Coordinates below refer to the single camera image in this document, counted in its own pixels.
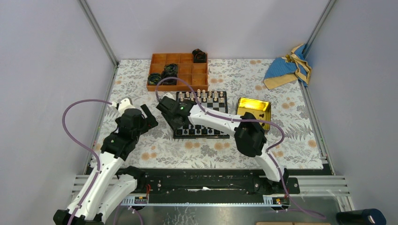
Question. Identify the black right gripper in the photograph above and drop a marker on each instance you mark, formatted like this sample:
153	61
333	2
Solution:
175	125

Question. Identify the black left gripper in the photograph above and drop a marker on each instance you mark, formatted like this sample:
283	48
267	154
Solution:
150	121

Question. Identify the gold tin of black pieces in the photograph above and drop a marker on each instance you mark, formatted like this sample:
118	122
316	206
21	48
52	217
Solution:
261	110

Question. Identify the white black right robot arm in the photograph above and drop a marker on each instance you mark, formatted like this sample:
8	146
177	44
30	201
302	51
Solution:
247	131

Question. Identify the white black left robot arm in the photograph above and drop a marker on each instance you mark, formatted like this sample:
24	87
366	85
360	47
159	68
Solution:
108	184

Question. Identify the black silver chess board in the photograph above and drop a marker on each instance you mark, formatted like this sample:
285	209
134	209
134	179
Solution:
215	100

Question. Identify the black green coil left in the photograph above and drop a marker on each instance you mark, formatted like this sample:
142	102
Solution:
154	79

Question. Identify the orange compartment tray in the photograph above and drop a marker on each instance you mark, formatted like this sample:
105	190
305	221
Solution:
195	74

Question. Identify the black coil middle compartment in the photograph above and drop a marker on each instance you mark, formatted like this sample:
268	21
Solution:
170	70

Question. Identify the black coil compartment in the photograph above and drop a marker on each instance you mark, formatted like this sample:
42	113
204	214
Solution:
170	70
199	56

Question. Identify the black coil top compartment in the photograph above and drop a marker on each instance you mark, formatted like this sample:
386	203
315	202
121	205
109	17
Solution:
199	56

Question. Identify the blue yellow cloth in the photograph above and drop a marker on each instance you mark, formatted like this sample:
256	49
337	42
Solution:
291	67

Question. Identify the floral table mat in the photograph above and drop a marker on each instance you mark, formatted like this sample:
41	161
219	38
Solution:
292	137

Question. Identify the black cylinder bottom right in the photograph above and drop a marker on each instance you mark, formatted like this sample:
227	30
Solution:
361	217

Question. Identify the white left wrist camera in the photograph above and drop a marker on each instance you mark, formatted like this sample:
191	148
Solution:
123	105

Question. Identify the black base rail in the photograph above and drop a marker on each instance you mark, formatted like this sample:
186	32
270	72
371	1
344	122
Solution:
180	186

